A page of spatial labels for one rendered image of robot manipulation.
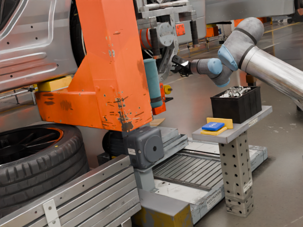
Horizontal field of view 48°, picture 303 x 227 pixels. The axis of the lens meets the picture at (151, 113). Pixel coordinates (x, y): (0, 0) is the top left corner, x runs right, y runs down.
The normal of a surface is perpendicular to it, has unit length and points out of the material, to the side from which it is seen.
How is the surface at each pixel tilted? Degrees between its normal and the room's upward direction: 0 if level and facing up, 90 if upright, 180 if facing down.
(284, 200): 0
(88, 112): 90
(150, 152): 90
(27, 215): 90
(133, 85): 90
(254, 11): 107
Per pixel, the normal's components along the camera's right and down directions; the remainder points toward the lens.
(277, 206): -0.17, -0.95
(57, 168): 0.80, 0.02
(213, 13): -0.54, 0.62
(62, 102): -0.66, 0.30
